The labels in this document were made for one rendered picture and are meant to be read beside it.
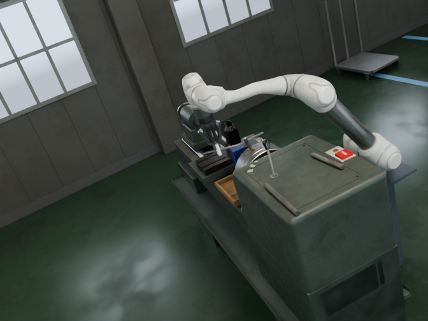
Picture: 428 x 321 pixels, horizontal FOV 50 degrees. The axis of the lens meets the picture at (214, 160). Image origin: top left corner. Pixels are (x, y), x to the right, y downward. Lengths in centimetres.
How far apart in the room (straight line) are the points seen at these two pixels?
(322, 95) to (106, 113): 371
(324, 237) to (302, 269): 16
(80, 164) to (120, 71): 119
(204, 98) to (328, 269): 90
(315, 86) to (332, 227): 69
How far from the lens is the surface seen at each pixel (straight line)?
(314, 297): 210
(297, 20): 656
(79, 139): 559
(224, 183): 292
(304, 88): 229
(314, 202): 189
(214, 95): 201
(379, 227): 212
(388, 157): 261
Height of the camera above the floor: 234
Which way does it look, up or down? 27 degrees down
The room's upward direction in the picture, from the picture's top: 18 degrees counter-clockwise
